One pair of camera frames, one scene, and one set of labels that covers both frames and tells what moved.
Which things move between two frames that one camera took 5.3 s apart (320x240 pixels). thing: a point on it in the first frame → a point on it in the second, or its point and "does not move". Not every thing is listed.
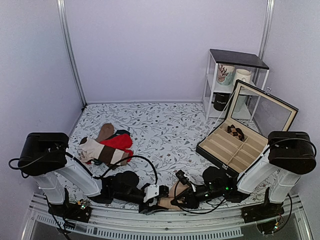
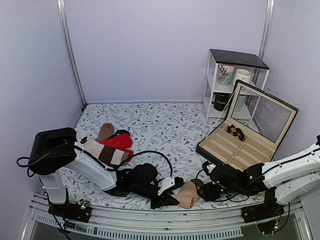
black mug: (220, 99) does not move
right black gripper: (192, 203) → (209, 194)
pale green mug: (241, 101) does not move
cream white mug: (242, 74) does not move
